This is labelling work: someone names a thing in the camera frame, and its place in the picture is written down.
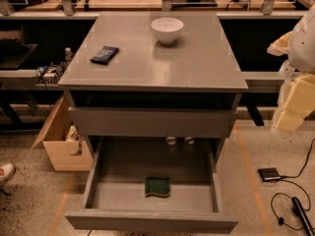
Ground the right glass jar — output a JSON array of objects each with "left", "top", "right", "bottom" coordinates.
[{"left": 184, "top": 137, "right": 195, "bottom": 145}]

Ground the black cylindrical device on floor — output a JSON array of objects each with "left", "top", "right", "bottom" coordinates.
[{"left": 291, "top": 197, "right": 315, "bottom": 236}]

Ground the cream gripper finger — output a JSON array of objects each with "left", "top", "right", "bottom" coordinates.
[
  {"left": 267, "top": 31, "right": 291, "bottom": 56},
  {"left": 276, "top": 74, "right": 315, "bottom": 133}
]

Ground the green sponge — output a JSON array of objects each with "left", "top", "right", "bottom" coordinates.
[{"left": 145, "top": 177, "right": 170, "bottom": 198}]

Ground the black cable on floor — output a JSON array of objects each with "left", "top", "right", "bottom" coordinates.
[{"left": 270, "top": 138, "right": 315, "bottom": 232}]

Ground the small black box on floor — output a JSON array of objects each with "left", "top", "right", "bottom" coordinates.
[{"left": 258, "top": 167, "right": 281, "bottom": 182}]

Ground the clear pump bottle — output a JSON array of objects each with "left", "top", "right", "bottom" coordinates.
[{"left": 279, "top": 60, "right": 295, "bottom": 78}]

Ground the cardboard box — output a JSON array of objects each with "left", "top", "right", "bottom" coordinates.
[{"left": 31, "top": 95, "right": 93, "bottom": 171}]

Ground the small plastic bottle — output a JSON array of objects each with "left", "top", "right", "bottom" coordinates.
[{"left": 65, "top": 47, "right": 73, "bottom": 65}]

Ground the dark snack packet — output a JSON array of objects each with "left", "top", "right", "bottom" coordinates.
[{"left": 90, "top": 46, "right": 119, "bottom": 65}]

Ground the closed grey top drawer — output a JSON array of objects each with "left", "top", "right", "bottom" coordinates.
[{"left": 69, "top": 107, "right": 236, "bottom": 138}]

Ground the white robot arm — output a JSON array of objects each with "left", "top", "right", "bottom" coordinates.
[{"left": 267, "top": 5, "right": 315, "bottom": 133}]

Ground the glass jar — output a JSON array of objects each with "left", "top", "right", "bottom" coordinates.
[
  {"left": 165, "top": 136, "right": 177, "bottom": 146},
  {"left": 184, "top": 137, "right": 195, "bottom": 145}
]

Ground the left glass jar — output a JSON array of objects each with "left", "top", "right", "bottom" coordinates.
[{"left": 165, "top": 136, "right": 177, "bottom": 146}]

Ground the white sneaker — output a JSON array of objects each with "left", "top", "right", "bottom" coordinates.
[{"left": 0, "top": 163, "right": 16, "bottom": 186}]

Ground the open grey middle drawer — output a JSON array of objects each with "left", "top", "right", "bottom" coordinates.
[{"left": 65, "top": 137, "right": 237, "bottom": 234}]

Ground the white bowl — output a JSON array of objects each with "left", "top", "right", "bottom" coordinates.
[{"left": 151, "top": 18, "right": 184, "bottom": 44}]

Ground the grey drawer cabinet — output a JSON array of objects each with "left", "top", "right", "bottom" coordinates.
[{"left": 59, "top": 11, "right": 248, "bottom": 153}]

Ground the tray of small parts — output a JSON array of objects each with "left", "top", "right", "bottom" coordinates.
[{"left": 38, "top": 62, "right": 67, "bottom": 85}]

